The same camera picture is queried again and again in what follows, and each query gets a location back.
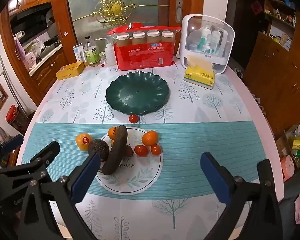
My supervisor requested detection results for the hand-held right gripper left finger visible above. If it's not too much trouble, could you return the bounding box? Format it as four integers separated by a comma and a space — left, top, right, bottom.
17, 152, 102, 240

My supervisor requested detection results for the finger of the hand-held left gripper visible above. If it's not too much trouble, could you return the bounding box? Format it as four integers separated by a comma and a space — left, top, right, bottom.
0, 134, 24, 155
0, 141, 61, 198

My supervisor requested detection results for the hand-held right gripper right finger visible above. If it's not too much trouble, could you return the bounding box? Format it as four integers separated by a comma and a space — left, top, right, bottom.
200, 152, 284, 240

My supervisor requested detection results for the dark avocado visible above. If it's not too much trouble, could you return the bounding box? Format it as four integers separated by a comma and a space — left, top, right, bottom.
88, 139, 110, 162

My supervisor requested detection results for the yellow orange with sticker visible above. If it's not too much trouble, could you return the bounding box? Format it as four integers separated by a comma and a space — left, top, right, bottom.
75, 133, 93, 152

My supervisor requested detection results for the dark brown elongated fruit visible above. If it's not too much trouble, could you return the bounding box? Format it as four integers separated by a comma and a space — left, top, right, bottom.
102, 124, 128, 175

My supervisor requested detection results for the dark green scalloped plate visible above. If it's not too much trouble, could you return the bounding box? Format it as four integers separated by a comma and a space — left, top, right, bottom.
106, 71, 170, 116

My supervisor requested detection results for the red lid container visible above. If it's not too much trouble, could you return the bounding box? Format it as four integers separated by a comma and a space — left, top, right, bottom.
5, 104, 18, 123

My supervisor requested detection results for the white round printed plate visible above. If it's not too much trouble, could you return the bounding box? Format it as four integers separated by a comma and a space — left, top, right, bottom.
94, 127, 164, 195

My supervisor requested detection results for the teal striped table runner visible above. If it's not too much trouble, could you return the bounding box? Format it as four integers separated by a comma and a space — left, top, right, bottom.
17, 121, 268, 200

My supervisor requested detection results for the pink round container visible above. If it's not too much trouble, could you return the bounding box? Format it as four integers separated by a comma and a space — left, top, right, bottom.
280, 154, 295, 182

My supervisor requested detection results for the tree print tablecloth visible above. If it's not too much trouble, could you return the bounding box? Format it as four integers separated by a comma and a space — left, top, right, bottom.
22, 55, 284, 240

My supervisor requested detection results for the yellow tin box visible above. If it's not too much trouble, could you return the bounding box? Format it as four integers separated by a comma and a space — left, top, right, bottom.
55, 60, 85, 81

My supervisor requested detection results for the yellow tissue pack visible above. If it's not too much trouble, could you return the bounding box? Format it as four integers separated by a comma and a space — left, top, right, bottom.
183, 54, 216, 90

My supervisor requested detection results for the white and blue box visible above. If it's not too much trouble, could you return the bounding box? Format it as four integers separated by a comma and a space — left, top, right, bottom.
73, 43, 85, 63

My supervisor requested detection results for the green label glass bottle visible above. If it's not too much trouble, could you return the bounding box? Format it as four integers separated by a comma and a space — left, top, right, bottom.
84, 35, 101, 67

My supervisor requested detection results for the white squeeze bottle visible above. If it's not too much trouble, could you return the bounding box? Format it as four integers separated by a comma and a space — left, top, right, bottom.
94, 38, 117, 66

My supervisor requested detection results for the wooden cabinet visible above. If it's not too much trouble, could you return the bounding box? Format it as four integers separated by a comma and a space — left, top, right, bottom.
242, 17, 300, 140

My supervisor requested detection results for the red pack of paper cups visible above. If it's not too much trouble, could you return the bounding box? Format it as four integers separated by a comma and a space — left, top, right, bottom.
107, 23, 181, 71

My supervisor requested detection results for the white teal tube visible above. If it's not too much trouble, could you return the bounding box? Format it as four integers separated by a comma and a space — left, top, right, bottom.
199, 26, 212, 53

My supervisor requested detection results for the white cosmetic storage box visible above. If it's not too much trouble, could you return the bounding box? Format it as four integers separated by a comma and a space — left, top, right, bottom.
179, 14, 235, 75

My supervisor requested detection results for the gold door ornament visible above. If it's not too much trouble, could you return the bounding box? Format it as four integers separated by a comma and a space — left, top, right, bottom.
71, 0, 170, 29

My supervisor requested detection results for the red paper decoration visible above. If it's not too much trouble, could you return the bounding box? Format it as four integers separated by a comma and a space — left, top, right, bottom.
250, 1, 263, 13

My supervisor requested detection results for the silver door handle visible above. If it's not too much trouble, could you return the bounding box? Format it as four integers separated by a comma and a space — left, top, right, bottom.
175, 0, 183, 23

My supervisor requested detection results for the wooden wall shelf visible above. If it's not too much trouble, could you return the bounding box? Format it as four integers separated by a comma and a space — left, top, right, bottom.
262, 0, 298, 53

